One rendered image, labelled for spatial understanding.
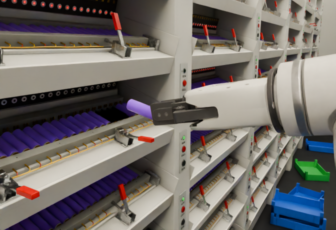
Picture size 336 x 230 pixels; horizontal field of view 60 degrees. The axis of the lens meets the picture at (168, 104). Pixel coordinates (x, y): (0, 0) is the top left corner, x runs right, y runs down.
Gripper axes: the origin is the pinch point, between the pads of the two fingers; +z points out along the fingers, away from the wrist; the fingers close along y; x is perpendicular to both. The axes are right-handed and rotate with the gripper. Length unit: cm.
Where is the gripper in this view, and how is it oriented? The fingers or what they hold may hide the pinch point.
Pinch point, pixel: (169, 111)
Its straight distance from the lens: 42.1
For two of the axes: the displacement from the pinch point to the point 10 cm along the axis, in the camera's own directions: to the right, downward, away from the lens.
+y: -5.3, 1.7, -8.3
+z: -8.3, 1.0, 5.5
